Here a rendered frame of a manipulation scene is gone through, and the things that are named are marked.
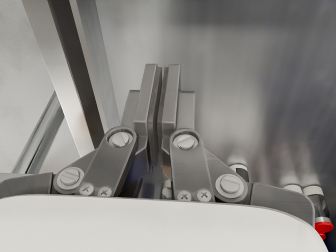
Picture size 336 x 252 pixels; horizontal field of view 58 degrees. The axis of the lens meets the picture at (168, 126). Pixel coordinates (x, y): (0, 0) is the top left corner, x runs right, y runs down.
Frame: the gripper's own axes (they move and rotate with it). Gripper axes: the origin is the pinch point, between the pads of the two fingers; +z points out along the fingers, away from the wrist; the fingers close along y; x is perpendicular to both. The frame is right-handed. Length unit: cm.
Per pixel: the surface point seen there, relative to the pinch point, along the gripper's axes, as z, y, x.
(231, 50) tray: 10.1, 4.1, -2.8
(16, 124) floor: 98, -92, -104
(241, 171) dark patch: 9.1, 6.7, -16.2
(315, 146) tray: 10.1, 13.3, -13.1
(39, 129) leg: 34, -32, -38
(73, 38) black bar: 8.3, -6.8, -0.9
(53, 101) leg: 43, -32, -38
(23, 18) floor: 98, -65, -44
